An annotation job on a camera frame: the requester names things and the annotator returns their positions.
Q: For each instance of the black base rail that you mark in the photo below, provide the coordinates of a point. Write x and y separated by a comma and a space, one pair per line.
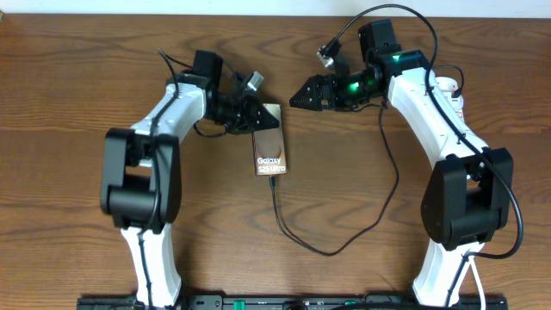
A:
218, 302

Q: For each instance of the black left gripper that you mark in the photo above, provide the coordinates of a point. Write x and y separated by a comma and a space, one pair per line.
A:
250, 114

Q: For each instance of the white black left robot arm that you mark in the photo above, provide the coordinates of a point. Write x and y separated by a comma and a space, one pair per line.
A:
141, 185

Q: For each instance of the white power strip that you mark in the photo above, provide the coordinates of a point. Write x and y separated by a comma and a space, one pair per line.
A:
451, 101

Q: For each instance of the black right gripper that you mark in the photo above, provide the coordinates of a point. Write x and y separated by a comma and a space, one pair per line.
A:
317, 83

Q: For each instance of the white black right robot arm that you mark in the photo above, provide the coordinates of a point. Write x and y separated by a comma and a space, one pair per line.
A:
469, 196

